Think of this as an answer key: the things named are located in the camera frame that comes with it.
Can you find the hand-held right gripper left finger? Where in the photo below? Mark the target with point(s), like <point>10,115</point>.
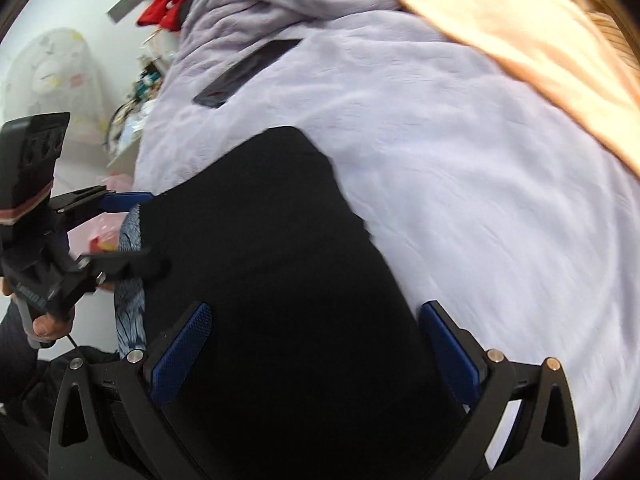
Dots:
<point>179,357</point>

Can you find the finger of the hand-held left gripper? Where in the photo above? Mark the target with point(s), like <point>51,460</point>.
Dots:
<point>125,202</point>
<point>125,265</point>

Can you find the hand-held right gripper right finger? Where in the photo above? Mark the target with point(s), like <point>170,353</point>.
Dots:
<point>448,357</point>

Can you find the black pants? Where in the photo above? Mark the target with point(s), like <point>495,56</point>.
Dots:
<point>260,260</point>

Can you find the person's left hand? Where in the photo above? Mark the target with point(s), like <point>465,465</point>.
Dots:
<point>50,327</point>

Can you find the red and yellow packet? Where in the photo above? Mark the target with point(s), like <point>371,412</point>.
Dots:
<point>104,244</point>

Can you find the white patterned cover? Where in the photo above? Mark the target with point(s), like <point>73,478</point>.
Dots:
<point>55,85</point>

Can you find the cluttered side table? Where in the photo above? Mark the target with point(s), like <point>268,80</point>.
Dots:
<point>140,105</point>

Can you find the lavender fleece bed cover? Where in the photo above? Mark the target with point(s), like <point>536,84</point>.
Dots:
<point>475,200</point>

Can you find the black smartphone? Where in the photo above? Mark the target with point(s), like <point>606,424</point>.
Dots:
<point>245,72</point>

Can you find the peach cloth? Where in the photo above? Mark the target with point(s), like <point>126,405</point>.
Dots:
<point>525,35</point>

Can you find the beige striped cloth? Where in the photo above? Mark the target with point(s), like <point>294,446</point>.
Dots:
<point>607,25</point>

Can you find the grey wall fixture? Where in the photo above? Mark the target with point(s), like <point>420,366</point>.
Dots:
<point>125,4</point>

